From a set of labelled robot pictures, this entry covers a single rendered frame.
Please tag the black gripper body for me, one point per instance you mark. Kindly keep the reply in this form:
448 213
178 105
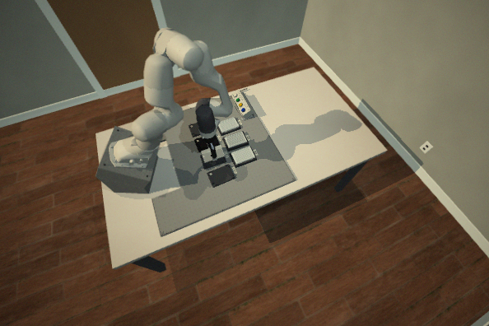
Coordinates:
209 140

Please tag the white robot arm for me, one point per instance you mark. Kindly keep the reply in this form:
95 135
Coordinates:
170 48

